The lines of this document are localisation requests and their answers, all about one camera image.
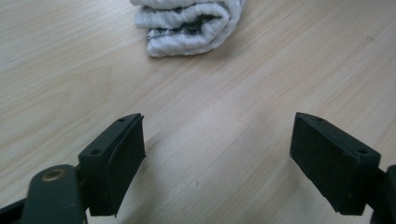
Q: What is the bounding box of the white checked cloth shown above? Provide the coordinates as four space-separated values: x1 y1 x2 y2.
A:
129 0 247 59

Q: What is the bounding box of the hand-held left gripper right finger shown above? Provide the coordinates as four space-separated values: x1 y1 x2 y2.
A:
289 111 382 217

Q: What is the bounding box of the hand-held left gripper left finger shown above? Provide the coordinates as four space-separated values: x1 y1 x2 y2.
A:
78 112 147 217

